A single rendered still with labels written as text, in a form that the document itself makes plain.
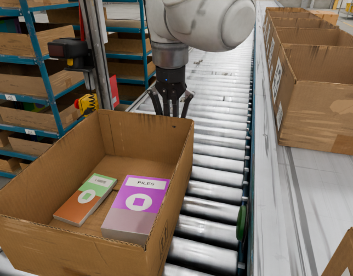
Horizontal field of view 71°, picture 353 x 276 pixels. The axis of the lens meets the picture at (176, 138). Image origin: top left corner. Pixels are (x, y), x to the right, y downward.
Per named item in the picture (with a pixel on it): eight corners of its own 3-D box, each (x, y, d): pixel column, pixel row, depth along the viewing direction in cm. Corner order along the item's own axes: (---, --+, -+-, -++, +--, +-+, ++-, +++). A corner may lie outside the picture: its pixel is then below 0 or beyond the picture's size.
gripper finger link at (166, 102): (166, 88, 63) (161, 88, 63) (166, 127, 69) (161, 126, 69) (171, 84, 66) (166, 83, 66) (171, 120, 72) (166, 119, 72)
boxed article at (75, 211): (54, 219, 58) (52, 214, 57) (95, 177, 71) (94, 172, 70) (80, 228, 56) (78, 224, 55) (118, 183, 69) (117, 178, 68)
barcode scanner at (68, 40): (50, 76, 73) (44, 38, 69) (75, 70, 84) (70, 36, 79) (69, 78, 72) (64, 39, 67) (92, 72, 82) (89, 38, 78)
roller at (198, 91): (154, 95, 136) (157, 92, 141) (250, 105, 125) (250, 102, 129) (154, 85, 134) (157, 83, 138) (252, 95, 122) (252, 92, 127)
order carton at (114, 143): (105, 154, 81) (96, 108, 72) (193, 168, 75) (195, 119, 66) (11, 269, 49) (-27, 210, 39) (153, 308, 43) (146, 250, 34)
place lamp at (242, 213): (235, 219, 56) (240, 197, 52) (241, 220, 55) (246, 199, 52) (233, 246, 50) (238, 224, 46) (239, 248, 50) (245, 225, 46)
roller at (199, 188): (83, 177, 81) (88, 162, 82) (245, 210, 69) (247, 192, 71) (74, 172, 76) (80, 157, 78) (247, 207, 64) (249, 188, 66)
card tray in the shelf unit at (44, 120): (2, 121, 144) (-5, 105, 139) (40, 101, 169) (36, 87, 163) (59, 132, 134) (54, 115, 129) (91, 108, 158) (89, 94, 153)
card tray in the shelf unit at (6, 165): (-33, 161, 176) (-39, 150, 171) (4, 139, 201) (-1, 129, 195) (12, 172, 166) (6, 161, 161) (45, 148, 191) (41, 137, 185)
